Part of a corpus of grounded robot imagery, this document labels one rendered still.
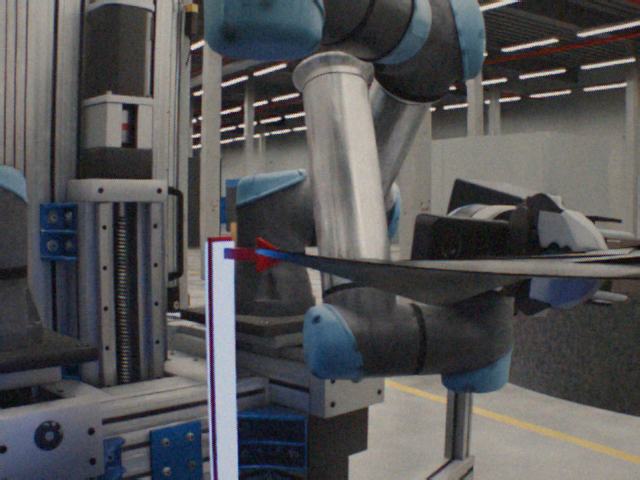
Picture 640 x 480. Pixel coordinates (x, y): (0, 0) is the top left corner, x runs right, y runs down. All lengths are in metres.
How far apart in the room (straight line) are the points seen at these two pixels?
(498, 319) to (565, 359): 1.83
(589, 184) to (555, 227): 10.54
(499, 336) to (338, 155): 0.25
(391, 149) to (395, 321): 0.39
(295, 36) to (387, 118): 0.58
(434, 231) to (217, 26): 0.24
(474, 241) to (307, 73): 0.33
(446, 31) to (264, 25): 0.49
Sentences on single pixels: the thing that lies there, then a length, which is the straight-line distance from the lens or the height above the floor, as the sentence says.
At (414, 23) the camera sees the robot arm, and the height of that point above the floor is 1.36.
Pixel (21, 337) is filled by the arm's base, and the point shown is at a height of 1.05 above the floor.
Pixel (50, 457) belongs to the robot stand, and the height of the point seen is 0.94.
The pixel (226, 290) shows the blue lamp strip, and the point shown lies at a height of 1.15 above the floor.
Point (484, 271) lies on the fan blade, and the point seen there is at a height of 1.18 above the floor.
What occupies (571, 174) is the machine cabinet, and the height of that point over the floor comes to 1.68.
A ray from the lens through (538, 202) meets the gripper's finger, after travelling 0.57.
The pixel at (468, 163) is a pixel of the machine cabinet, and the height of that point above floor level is 1.85.
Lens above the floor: 1.22
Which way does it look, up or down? 3 degrees down
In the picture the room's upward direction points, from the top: straight up
